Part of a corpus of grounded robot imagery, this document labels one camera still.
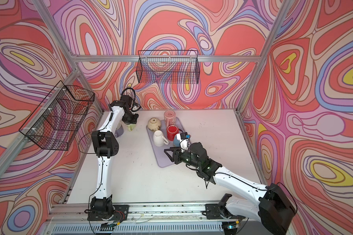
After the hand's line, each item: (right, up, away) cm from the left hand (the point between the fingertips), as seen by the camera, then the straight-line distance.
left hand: (136, 120), depth 104 cm
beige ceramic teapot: (+13, -3, -3) cm, 14 cm away
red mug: (+26, -7, -7) cm, 28 cm away
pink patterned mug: (+24, +2, -2) cm, 24 cm away
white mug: (+17, -13, -9) cm, 24 cm away
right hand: (+25, -18, -29) cm, 43 cm away
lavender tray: (+19, -25, -11) cm, 33 cm away
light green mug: (-3, -5, -4) cm, 7 cm away
